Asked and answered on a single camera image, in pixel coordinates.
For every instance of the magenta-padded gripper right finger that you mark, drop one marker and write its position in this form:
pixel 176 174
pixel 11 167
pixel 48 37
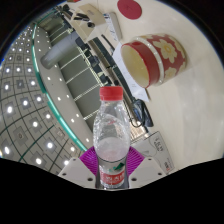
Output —
pixel 135 160

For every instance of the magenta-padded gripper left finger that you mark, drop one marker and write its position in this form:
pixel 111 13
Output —
pixel 89 163

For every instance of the clear red-capped water bottle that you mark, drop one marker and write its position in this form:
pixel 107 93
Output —
pixel 111 133

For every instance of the round ceiling lights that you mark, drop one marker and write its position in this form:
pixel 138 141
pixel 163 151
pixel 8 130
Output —
pixel 25 102

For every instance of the black office chairs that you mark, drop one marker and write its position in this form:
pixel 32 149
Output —
pixel 95 61

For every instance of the red floral mug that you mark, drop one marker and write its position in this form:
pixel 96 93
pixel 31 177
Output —
pixel 163 56

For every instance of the long curved conference desk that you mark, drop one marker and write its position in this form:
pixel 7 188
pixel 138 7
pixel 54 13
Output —
pixel 103 50

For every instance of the cream compartment box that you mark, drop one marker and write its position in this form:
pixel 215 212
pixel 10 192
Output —
pixel 93 13

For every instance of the flat round red coaster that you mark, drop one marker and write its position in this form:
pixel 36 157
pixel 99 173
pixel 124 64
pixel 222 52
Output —
pixel 129 8

